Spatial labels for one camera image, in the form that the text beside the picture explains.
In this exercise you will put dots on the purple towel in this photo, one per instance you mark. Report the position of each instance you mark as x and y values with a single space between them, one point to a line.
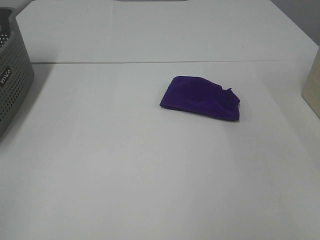
200 96

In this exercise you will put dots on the grey perforated plastic basket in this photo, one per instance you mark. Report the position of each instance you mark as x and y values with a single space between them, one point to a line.
16 71

